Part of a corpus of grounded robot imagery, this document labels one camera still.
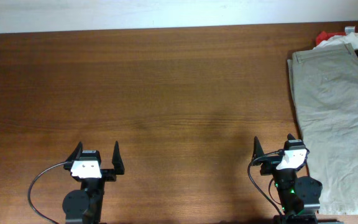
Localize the khaki shorts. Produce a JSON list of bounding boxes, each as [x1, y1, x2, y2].
[[288, 44, 358, 215]]

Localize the red garment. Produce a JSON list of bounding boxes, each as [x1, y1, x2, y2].
[[315, 31, 346, 45]]

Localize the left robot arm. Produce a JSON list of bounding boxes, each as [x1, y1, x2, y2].
[[62, 142, 125, 224]]

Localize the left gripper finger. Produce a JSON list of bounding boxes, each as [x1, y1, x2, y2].
[[66, 141, 83, 162], [112, 141, 125, 170]]

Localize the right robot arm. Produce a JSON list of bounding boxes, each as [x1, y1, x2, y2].
[[247, 134, 323, 224]]

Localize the white garment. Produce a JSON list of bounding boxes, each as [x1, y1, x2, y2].
[[313, 32, 358, 50]]

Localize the grey clip at table edge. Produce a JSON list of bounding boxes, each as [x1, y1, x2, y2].
[[344, 26, 356, 35]]

